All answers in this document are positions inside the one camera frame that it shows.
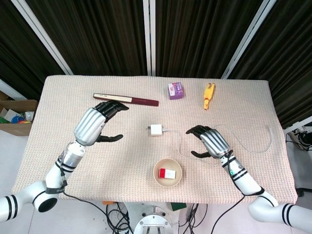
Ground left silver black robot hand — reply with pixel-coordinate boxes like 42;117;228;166
73;99;130;147

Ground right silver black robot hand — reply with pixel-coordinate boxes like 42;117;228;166
185;125;232;159

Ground thin white cable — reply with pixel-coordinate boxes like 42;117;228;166
162;124;274;159

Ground white cube box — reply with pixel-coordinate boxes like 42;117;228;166
147;124;169;137

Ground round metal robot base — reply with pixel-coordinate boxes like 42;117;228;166
133;214;171;234

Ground yellow rubber chicken toy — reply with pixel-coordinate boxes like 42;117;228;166
202;82;216;110

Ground beige waffle tablecloth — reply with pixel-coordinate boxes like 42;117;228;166
11;75;298;204

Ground red and white block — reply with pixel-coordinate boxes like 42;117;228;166
157;168;176;180

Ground maroon closed book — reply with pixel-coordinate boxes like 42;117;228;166
93;93;159;107

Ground small purple box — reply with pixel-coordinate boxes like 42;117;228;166
167;81;185;100

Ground beige bowl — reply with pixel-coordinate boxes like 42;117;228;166
153;158;183;188

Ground cardboard box with clutter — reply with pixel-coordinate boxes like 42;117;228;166
0;90;39;137

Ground dark pleated curtain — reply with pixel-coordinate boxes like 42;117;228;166
0;0;312;130

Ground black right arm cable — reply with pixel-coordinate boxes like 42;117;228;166
211;151;266;234

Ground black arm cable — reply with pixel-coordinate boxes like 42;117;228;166
58;143;134;234
211;151;266;234

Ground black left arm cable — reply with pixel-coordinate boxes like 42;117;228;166
58;143;134;234

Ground black wires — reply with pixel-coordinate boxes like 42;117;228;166
104;202;208;234

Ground white frame post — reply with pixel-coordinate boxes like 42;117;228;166
220;0;277;80
143;0;156;76
11;0;74;75

